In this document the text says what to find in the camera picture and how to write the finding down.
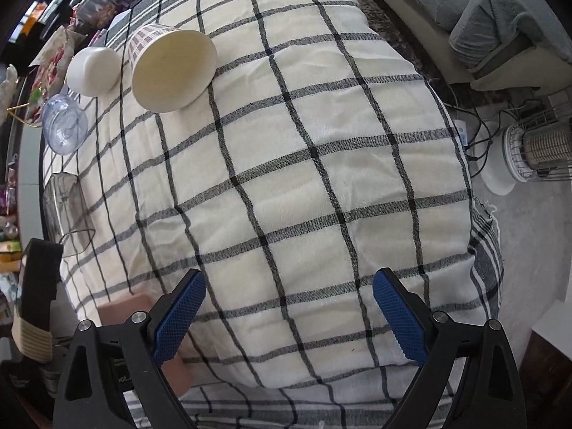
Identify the pink plastic cup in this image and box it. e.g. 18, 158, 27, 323
96, 292, 194, 398

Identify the clear square glass cup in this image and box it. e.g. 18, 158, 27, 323
43, 172, 96, 258

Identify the clear round plastic cup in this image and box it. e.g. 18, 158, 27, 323
41, 94, 88, 156

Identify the white plastic cup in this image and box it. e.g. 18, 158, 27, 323
66, 46, 121, 98

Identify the patterned paper cup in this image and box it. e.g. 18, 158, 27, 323
127, 23, 217, 113

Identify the electric cage heater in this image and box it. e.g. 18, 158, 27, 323
474, 101, 571, 197

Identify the two-tier snack tray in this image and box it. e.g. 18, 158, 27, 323
1, 26, 85, 128

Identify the checkered white tablecloth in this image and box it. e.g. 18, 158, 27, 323
43, 0, 503, 428

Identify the white paper sheet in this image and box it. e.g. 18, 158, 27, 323
105, 9, 132, 45

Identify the clear snack jar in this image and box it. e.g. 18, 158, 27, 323
76, 0, 118, 29

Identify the grey sectional sofa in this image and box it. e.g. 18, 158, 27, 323
383, 0, 571, 95

